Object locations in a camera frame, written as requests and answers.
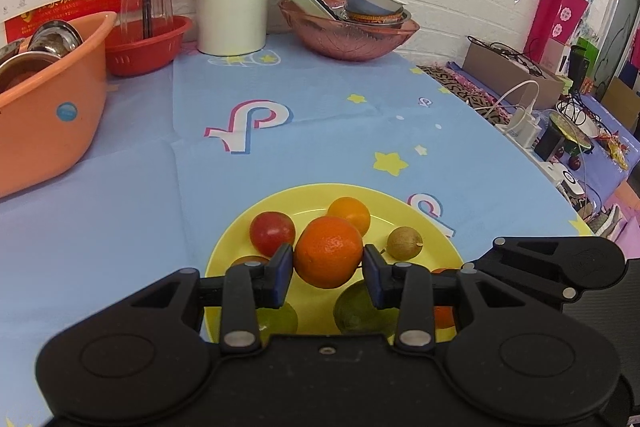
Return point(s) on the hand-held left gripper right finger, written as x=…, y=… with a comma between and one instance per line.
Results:
x=374, y=277

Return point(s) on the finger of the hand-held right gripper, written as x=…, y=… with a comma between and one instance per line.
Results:
x=540, y=269

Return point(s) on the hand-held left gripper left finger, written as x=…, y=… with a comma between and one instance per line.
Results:
x=280, y=277

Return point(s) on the large green fruit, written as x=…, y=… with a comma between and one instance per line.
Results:
x=357, y=312

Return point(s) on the green tomato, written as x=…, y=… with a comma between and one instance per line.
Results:
x=277, y=319

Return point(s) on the small greenish brown fruit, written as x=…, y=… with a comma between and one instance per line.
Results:
x=404, y=243

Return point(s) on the bright red tomato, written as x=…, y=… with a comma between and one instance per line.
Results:
x=271, y=229

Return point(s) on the dark orange with stem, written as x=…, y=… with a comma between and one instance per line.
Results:
x=327, y=258

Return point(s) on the yellow plastic plate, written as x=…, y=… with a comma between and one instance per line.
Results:
x=310, y=202

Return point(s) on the large dimpled tangerine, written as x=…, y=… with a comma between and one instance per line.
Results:
x=444, y=319

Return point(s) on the white round device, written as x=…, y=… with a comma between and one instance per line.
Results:
x=567, y=179

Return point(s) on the white power strip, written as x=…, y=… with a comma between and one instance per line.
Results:
x=545, y=162

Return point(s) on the black box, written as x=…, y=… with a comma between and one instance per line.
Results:
x=549, y=142

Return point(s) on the round green dish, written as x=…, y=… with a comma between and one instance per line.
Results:
x=567, y=131

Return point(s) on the white charger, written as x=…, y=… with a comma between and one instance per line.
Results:
x=525, y=128

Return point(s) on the blue printed tablecloth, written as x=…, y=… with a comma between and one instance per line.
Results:
x=350, y=132

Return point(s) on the brown patterned cloth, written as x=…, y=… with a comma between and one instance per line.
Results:
x=460, y=87

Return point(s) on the cardboard box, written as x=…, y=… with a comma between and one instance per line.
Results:
x=505, y=67

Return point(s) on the green bag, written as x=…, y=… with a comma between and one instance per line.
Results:
x=589, y=49

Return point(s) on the pink glass bowl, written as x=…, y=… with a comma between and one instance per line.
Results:
x=350, y=39

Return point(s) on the pink gift bag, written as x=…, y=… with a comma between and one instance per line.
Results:
x=557, y=19

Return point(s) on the red plastic basket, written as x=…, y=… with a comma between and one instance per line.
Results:
x=145, y=52

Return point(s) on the orange plastic basin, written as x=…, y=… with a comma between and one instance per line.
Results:
x=45, y=132

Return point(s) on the metal bowls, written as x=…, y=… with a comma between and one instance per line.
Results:
x=20, y=72

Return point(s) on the red printed paper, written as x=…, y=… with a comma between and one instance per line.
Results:
x=45, y=14

